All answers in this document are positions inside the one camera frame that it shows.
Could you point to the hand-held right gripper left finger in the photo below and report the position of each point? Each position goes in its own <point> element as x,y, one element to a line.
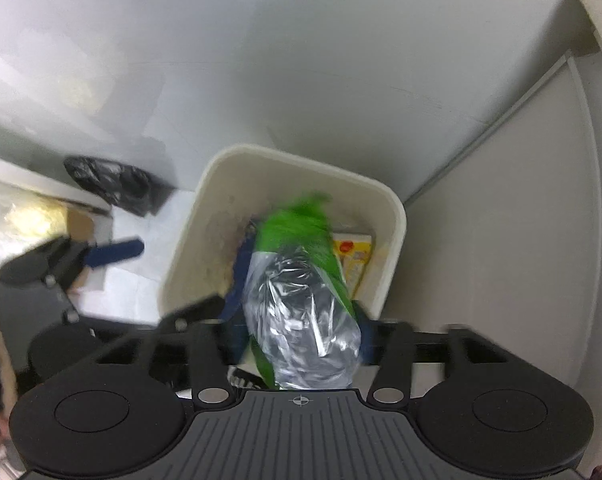
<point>237,335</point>

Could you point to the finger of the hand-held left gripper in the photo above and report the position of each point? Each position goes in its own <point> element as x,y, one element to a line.
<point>116,252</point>
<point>121,323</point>

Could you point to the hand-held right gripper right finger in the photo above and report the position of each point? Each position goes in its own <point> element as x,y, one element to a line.
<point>366,332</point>

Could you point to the green silver snack packet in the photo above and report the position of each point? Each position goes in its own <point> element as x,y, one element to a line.
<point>301,310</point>

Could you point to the dark blue packet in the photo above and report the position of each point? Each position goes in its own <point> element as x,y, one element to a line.
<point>242,265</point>

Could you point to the yellow snack packet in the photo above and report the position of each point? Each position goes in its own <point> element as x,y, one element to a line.
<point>353,255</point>

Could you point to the white plastic bin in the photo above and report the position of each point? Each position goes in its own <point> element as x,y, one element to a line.
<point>216,200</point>

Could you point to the brown cardboard piece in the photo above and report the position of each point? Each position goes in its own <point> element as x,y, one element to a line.
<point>78,225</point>

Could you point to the black plastic bag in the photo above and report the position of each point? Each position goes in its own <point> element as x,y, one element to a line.
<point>111,180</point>

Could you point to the clear plastic bag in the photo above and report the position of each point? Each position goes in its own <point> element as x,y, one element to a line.
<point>16,210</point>

